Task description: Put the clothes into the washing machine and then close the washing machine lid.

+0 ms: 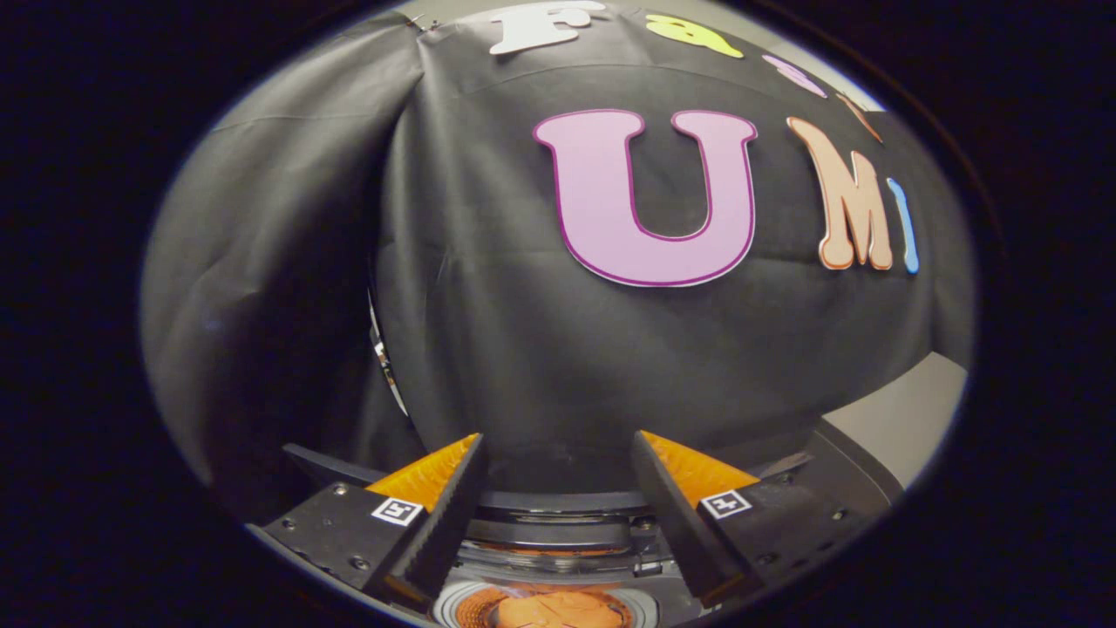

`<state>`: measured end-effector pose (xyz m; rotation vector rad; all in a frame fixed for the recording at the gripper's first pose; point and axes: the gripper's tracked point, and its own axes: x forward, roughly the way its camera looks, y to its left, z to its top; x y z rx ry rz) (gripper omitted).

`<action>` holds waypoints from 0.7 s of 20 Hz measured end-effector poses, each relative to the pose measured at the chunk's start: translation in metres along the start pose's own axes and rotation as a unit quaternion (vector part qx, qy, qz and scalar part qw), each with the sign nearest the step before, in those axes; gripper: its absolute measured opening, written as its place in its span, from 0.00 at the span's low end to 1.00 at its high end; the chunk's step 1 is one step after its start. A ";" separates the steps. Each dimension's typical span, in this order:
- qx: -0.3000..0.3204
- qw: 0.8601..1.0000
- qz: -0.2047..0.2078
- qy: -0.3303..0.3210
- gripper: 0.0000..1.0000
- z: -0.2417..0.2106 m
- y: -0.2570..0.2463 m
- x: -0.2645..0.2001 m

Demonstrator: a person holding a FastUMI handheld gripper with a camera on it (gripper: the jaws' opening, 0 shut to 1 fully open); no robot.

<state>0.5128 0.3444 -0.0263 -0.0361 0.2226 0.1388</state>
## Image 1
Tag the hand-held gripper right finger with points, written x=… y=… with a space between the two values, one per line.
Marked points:
x=676 y=523

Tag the yellow shirt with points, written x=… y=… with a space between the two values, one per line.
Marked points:
x=558 y=610

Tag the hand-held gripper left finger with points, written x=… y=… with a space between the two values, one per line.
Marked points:
x=449 y=523

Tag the black backdrop cloth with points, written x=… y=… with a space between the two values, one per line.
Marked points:
x=488 y=331

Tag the white cabinet with grey top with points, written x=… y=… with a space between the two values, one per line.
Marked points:
x=907 y=419

